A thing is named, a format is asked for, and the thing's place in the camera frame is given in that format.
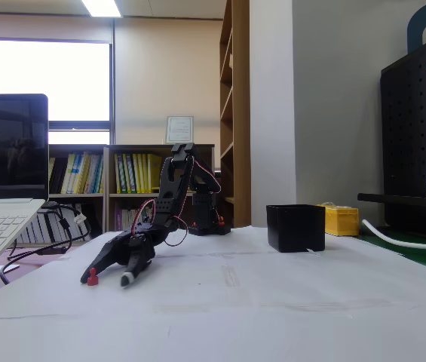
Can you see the small red pawn piece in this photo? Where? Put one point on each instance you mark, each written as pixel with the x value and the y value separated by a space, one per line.
pixel 92 279

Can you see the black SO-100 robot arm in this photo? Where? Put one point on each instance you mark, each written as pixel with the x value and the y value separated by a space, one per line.
pixel 172 188

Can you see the black square container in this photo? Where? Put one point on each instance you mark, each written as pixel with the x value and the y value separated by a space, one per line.
pixel 295 228

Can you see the yellow box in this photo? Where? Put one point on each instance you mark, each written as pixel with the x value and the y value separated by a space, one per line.
pixel 342 222

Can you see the black laptop adapter plug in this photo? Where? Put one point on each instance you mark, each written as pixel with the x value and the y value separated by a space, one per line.
pixel 49 206

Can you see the white paper table cover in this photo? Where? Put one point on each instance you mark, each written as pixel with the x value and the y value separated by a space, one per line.
pixel 212 309

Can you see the low wooden bookshelf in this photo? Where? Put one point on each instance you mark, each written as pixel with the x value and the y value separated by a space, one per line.
pixel 77 147
pixel 141 149

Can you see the black binder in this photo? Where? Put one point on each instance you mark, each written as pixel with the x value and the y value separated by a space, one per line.
pixel 59 175

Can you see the framed white certificate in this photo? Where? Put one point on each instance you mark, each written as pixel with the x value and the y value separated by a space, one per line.
pixel 179 128

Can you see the white laptop with dark screen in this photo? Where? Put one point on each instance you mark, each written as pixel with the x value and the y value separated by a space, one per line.
pixel 9 151

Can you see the tall wooden bookshelf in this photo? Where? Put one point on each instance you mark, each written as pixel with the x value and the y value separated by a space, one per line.
pixel 241 113

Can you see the ceiling light panel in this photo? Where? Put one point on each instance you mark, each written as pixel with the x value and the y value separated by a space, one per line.
pixel 101 7

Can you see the green mat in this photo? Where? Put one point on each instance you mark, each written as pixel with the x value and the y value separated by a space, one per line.
pixel 423 256

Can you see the black pegboard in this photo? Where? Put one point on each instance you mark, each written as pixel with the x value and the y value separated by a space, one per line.
pixel 412 143

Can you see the window with dark frame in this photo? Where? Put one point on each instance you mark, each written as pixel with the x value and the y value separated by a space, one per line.
pixel 43 79

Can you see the black shelf rail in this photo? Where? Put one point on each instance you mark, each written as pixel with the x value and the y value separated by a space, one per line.
pixel 405 201

